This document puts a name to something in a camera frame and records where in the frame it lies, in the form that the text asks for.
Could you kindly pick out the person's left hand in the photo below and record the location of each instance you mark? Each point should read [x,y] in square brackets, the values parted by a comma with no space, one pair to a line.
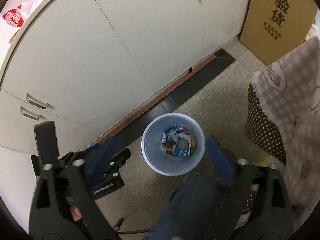
[76,214]

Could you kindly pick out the pink checkered bedsheet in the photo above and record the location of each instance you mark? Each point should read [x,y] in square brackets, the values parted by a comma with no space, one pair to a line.
[288,91]

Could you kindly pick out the trash pile in bin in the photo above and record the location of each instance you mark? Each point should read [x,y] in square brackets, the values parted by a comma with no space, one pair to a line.
[178,142]

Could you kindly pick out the white red plastic bag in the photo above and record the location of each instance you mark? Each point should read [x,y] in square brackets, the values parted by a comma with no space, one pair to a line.
[14,14]

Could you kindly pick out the white low cabinet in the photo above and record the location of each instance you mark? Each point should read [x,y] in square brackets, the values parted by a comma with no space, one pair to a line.
[88,65]

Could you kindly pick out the brown polka dot bed base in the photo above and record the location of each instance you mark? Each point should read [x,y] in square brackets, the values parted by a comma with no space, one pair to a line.
[264,134]

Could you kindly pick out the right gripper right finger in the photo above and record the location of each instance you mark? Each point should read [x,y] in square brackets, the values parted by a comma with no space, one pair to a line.
[271,215]

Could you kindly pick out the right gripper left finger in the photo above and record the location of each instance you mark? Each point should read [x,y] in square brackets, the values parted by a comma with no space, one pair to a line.
[56,191]

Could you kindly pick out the person's jeans leg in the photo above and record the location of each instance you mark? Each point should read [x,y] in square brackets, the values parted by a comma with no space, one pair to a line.
[194,212]

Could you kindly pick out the brown cardboard box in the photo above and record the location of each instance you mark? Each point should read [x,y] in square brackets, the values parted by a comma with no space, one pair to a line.
[275,27]

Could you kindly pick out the light blue trash bin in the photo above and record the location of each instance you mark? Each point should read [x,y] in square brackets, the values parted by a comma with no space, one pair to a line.
[169,165]

